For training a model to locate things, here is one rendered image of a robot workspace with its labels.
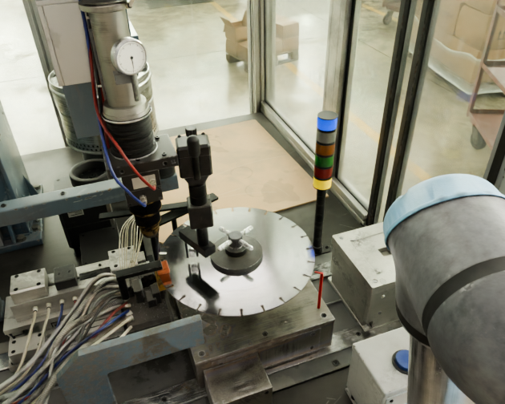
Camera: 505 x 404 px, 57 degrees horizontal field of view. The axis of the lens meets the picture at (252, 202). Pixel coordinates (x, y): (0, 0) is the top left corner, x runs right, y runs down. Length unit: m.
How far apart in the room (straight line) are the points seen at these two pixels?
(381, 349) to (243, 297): 0.27
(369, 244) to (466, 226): 0.72
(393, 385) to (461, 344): 0.52
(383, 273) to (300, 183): 0.60
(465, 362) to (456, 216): 0.12
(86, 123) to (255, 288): 0.44
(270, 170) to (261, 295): 0.78
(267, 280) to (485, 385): 0.62
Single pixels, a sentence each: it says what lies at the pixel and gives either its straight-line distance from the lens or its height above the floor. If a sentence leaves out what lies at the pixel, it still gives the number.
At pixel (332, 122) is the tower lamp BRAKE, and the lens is 1.06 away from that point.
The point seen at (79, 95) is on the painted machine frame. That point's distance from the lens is 0.88.
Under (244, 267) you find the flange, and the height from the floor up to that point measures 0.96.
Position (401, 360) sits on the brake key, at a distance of 0.91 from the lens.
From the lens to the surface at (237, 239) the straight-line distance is 0.95.
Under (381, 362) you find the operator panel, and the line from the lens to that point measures 0.91.
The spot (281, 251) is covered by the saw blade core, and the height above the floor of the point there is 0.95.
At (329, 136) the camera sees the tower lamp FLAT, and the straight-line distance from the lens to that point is 1.07.
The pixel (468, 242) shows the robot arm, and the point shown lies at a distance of 0.40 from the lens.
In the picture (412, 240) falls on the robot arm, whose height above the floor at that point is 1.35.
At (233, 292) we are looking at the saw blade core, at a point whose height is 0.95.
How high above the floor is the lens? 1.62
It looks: 36 degrees down
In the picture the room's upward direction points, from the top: 2 degrees counter-clockwise
